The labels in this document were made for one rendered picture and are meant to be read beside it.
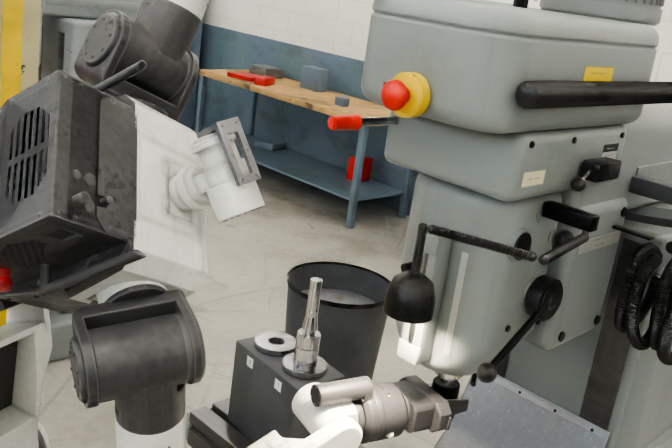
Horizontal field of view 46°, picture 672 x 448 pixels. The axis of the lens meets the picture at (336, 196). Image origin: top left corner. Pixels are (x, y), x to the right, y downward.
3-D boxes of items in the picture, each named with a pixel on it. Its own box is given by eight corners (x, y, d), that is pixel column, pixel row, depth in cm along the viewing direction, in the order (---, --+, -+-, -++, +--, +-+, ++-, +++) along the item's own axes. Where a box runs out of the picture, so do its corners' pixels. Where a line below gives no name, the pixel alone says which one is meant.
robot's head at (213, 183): (196, 231, 104) (247, 211, 100) (168, 159, 104) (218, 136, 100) (223, 220, 110) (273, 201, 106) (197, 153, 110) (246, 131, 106)
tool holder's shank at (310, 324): (320, 334, 153) (328, 281, 150) (308, 337, 151) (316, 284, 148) (309, 327, 155) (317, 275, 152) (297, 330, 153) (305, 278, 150)
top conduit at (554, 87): (535, 112, 95) (541, 83, 94) (506, 104, 98) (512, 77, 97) (678, 105, 127) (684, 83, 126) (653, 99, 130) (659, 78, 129)
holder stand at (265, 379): (285, 475, 152) (298, 383, 147) (226, 418, 168) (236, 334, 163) (333, 457, 160) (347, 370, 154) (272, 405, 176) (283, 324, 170)
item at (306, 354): (321, 364, 155) (325, 339, 154) (303, 370, 152) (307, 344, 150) (306, 354, 158) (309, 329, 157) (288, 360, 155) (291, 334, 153)
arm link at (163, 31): (118, -16, 116) (83, 69, 115) (150, -14, 110) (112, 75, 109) (179, 21, 125) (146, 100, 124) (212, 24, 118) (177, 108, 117)
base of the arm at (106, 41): (58, 94, 113) (102, 86, 106) (82, 15, 117) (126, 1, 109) (142, 132, 124) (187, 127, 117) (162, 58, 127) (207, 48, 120)
